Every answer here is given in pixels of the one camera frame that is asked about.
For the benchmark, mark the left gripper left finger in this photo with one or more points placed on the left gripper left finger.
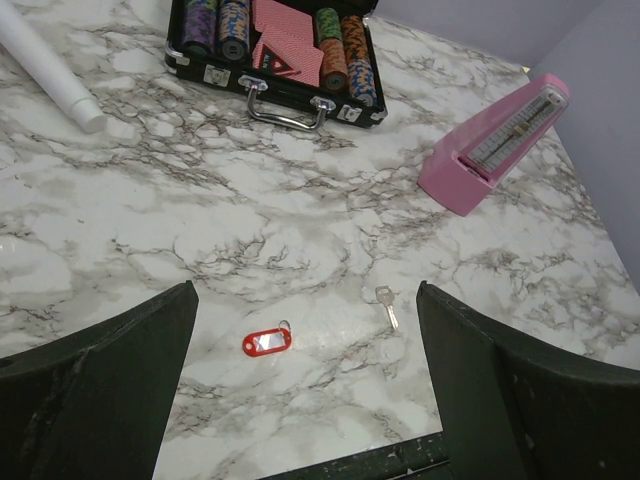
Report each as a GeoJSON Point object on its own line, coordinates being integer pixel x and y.
{"type": "Point", "coordinates": [95, 404]}

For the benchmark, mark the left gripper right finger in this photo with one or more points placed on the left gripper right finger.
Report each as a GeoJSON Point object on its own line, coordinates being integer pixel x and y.
{"type": "Point", "coordinates": [515, 407]}

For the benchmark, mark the red key tag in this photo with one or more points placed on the red key tag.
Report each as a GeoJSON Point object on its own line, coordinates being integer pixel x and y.
{"type": "Point", "coordinates": [266, 342]}

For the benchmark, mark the silver key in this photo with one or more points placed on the silver key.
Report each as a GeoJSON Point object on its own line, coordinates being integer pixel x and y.
{"type": "Point", "coordinates": [386, 297]}

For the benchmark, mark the pink metronome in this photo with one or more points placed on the pink metronome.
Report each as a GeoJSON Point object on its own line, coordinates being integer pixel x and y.
{"type": "Point", "coordinates": [469, 162]}

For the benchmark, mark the white microphone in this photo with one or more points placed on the white microphone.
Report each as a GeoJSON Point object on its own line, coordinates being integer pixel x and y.
{"type": "Point", "coordinates": [49, 71]}

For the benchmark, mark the black poker chip case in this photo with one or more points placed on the black poker chip case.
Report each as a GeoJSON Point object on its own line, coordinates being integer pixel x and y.
{"type": "Point", "coordinates": [211, 43]}

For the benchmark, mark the red playing card deck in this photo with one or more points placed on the red playing card deck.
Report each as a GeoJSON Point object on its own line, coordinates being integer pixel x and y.
{"type": "Point", "coordinates": [286, 46]}

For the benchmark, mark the black mounting rail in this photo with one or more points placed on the black mounting rail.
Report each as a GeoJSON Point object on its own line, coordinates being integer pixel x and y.
{"type": "Point", "coordinates": [425, 457]}

